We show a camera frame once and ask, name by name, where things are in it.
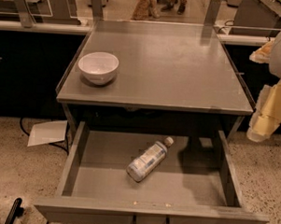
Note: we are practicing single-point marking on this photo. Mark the right grey glass post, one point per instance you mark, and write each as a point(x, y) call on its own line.
point(212, 12)

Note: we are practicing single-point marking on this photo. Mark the grey metal counter cabinet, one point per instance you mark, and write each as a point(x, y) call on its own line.
point(172, 78)

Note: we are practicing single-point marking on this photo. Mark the middle grey glass post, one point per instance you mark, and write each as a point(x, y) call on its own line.
point(96, 8)

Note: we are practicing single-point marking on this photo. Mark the person's legs and shoes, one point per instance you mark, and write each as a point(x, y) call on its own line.
point(170, 5)

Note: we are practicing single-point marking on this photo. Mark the white paper sheet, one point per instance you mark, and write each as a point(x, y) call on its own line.
point(47, 133)

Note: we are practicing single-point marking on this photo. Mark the left grey glass post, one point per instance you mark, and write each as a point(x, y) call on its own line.
point(26, 18)

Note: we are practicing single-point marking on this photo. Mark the grey glass post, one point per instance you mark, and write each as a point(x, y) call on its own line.
point(212, 12)
point(26, 18)
point(96, 8)

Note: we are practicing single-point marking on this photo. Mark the orange cat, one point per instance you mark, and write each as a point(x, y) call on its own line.
point(145, 8)

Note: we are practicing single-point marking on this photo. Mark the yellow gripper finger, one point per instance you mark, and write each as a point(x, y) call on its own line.
point(262, 54)
point(267, 116)

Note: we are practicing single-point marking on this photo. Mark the white ceramic bowl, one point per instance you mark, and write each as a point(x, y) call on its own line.
point(99, 68)

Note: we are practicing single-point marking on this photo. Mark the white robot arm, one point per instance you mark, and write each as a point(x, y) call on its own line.
point(275, 58)

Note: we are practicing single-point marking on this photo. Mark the black object on floor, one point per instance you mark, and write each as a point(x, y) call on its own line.
point(15, 211)

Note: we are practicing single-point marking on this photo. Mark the blue plastic bottle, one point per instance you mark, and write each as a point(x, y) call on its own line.
point(141, 166)

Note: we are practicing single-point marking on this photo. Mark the dark background desk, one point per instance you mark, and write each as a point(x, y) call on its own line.
point(257, 18)

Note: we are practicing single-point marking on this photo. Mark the open grey top drawer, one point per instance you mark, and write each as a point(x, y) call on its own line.
point(195, 184)

